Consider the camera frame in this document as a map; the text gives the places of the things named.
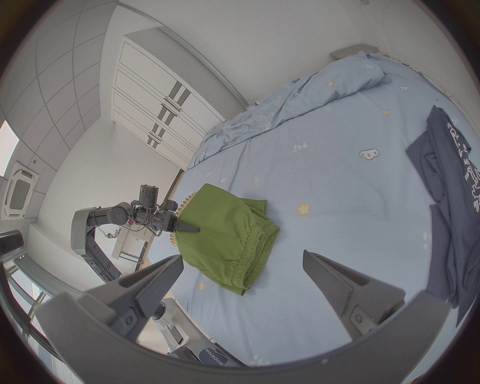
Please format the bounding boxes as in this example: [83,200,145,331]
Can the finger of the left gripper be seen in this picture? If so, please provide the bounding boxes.
[175,230,202,245]

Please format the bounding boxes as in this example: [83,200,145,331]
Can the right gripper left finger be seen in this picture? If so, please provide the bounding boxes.
[77,254,184,343]

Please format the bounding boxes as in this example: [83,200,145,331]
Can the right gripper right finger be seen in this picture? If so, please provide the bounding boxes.
[302,250,407,340]

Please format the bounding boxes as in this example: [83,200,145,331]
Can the green shorts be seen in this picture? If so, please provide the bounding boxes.
[174,183,281,297]

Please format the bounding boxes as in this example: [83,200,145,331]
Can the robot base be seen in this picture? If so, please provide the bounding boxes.
[152,296,248,368]

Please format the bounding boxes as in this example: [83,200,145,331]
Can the round woven basket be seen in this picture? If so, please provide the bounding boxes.
[169,191,197,246]

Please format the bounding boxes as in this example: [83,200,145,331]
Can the bed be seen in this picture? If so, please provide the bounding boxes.
[144,49,480,368]

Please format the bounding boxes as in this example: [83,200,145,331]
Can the grey chest of drawers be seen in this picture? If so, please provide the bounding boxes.
[110,225,151,263]

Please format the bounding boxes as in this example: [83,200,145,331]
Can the window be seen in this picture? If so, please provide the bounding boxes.
[0,255,81,376]

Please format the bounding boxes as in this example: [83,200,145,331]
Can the dark blue printed T-shirt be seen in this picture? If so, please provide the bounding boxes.
[406,105,480,327]

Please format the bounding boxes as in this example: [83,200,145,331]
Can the white wardrobe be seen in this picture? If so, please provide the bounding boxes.
[112,27,250,171]

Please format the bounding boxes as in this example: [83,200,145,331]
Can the ceiling air conditioner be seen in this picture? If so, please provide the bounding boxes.
[3,161,41,219]

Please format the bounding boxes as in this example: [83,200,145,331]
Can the pale blue quilt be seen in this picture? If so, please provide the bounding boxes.
[187,51,391,169]

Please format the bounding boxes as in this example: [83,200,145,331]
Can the square ceiling light panel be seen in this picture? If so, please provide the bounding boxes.
[0,120,20,178]

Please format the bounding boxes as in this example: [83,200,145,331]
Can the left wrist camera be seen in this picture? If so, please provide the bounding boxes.
[139,184,160,211]

